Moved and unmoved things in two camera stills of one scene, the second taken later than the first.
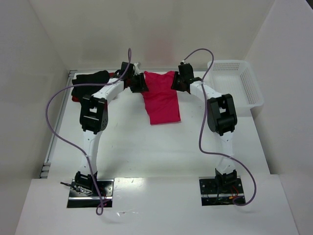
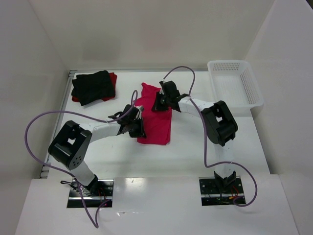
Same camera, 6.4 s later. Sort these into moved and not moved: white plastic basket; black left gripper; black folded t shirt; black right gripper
Moved: black left gripper; black right gripper
Not moved: white plastic basket; black folded t shirt
